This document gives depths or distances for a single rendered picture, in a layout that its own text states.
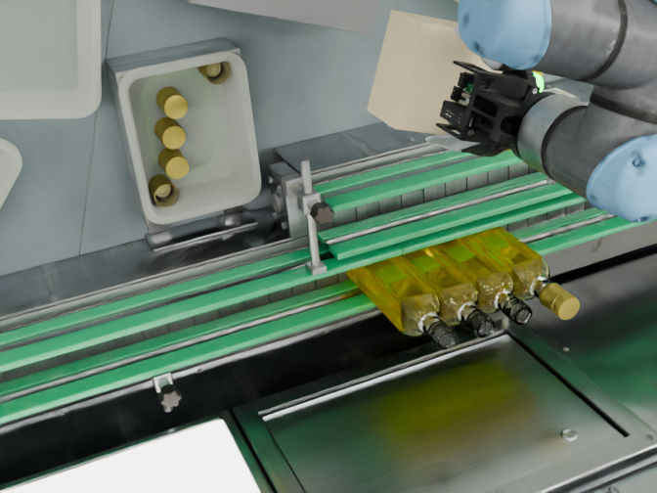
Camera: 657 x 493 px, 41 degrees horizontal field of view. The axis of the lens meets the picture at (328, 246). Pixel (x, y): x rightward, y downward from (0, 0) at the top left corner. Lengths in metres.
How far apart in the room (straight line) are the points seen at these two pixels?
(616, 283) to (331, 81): 0.60
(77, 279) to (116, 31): 0.35
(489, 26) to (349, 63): 0.73
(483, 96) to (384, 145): 0.46
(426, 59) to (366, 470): 0.51
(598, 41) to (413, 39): 0.33
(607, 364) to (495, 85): 0.61
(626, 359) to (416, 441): 0.38
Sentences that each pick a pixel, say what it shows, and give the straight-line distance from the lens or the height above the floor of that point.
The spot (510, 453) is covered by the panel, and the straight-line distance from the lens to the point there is 1.16.
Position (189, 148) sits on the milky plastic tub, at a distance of 1.30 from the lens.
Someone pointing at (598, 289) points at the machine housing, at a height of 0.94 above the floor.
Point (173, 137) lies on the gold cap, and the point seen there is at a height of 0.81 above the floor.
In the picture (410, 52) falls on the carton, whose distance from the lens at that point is 0.99.
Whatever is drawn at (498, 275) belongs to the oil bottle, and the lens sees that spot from 1.23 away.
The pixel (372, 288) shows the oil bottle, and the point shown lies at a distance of 1.25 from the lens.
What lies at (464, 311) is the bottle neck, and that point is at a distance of 1.18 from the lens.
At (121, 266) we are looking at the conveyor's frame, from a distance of 1.28.
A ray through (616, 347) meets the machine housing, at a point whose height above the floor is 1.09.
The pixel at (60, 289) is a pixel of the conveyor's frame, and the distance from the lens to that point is 1.26.
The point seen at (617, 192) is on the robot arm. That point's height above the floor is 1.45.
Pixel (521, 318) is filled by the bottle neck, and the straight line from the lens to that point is 1.20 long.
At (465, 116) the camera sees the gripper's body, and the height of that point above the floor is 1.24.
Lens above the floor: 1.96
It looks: 56 degrees down
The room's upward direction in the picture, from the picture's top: 136 degrees clockwise
